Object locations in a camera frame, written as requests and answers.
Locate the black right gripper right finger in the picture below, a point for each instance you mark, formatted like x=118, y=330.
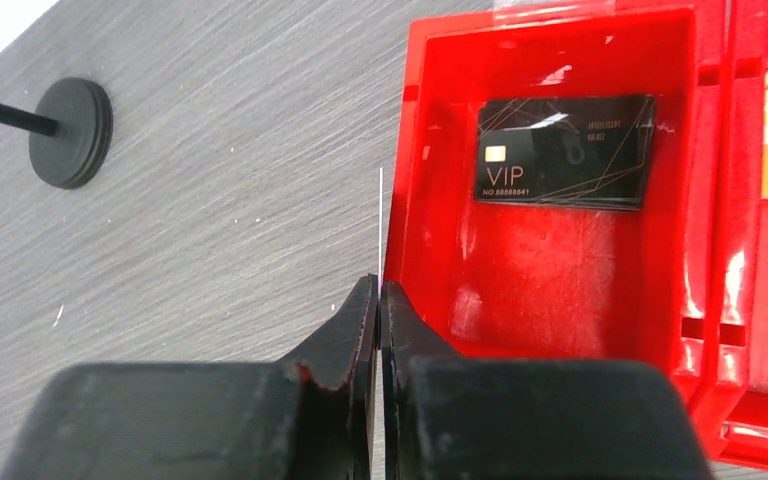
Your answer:
x=448, y=416

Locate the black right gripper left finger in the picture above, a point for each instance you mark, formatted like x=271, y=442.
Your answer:
x=306, y=415

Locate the red two-compartment bin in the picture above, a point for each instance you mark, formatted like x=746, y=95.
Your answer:
x=681, y=283

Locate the black microphone stand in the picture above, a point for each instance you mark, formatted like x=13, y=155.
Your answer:
x=70, y=131

